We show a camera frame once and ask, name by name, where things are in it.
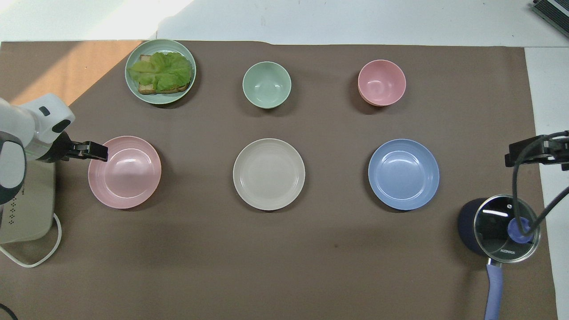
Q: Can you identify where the pink plate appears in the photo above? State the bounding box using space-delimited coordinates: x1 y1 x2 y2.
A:
88 136 162 210

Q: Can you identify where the green bowl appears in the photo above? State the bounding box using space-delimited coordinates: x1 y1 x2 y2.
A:
242 61 293 109

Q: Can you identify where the pink bowl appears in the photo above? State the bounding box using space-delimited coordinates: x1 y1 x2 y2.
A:
357 60 407 107

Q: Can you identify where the green lettuce leaf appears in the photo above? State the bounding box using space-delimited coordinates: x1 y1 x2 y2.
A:
128 52 193 91

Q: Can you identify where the toast slice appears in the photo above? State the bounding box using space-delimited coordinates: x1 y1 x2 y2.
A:
137 54 192 95

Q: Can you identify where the grey metal device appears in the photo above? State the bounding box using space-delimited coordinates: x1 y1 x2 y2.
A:
532 0 569 39

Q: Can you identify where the white cable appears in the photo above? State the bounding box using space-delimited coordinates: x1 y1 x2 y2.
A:
0 213 62 268

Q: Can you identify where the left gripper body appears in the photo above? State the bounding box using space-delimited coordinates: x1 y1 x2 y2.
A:
38 131 75 164

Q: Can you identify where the dark blue pot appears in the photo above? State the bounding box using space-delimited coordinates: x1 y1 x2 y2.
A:
457 197 505 320

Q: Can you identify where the beige plate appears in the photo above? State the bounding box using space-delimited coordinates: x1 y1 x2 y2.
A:
232 138 306 211

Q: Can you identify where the blue plate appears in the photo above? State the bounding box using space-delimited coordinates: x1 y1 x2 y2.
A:
368 139 440 211

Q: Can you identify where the green plate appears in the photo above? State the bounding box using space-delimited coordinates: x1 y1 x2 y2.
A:
124 39 197 105

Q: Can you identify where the glass pot lid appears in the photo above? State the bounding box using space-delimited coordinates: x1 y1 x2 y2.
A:
473 194 542 264

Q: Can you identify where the white appliance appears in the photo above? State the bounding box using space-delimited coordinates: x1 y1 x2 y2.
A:
0 158 57 244

